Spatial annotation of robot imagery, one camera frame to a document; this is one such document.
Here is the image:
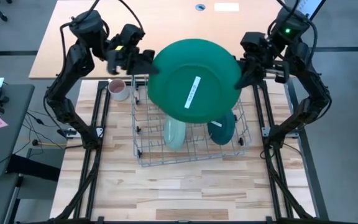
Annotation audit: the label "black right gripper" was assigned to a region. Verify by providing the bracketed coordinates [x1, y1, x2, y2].
[234, 49, 291, 90]

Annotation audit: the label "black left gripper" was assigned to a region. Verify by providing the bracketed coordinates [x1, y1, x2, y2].
[106, 43, 160, 76]

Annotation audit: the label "green bottom bowl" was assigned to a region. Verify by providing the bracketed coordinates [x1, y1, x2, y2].
[147, 38, 242, 124]

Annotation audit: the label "dark green plate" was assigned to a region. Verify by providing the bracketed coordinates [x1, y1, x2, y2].
[206, 110, 236, 146]

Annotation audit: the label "pale green plate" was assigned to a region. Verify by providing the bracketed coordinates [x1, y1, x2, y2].
[163, 116, 187, 152]

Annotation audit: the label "white mug pink inside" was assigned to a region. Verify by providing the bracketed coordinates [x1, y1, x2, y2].
[107, 78, 131, 102]

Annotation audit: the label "orange laminate desk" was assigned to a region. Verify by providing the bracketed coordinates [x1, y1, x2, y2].
[29, 0, 303, 80]

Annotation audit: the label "white desk label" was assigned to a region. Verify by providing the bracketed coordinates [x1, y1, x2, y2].
[214, 2, 240, 12]

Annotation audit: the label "white vented panel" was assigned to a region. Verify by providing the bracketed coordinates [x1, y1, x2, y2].
[298, 0, 326, 20]

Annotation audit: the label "yellow rod black knob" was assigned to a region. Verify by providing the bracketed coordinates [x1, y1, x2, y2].
[31, 139, 70, 147]

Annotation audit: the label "dark grey side table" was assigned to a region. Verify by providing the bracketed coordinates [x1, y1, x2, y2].
[0, 83, 36, 179]

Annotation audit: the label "grey side table leg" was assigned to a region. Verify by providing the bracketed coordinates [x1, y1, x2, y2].
[3, 174, 24, 224]

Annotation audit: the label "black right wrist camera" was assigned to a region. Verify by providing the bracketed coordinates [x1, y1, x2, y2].
[240, 31, 269, 54]

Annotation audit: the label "black camera cable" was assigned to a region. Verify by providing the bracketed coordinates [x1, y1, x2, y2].
[116, 0, 145, 32]

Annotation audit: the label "grey wire dish rack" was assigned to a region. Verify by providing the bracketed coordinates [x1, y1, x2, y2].
[131, 74, 253, 168]

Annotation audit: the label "black arm base cable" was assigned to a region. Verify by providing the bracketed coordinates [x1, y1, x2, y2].
[259, 141, 303, 160]

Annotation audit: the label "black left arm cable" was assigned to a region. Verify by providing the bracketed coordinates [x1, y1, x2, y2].
[56, 0, 102, 77]

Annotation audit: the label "black aluminium frame rails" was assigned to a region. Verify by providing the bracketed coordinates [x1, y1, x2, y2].
[54, 79, 111, 224]
[253, 81, 315, 224]

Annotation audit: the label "dark grey side rail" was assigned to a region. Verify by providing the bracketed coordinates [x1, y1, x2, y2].
[286, 86, 329, 221]

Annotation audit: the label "black floor cables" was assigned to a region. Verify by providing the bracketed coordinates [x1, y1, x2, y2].
[20, 107, 74, 150]

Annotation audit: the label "black aluminium frame crossbar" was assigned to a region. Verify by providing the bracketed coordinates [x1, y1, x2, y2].
[17, 216, 358, 224]

